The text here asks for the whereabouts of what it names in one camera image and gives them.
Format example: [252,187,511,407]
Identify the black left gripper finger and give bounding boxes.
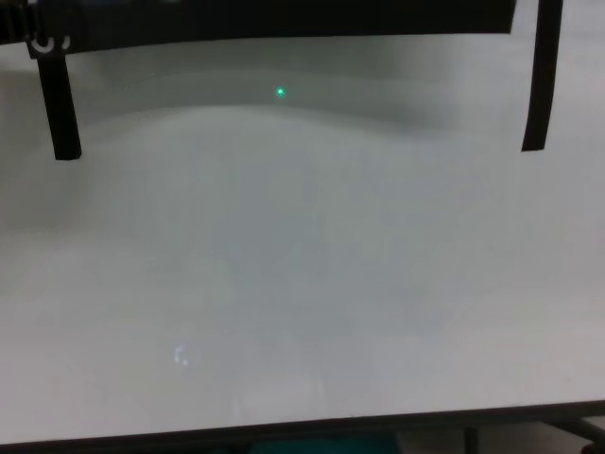
[0,2,30,46]

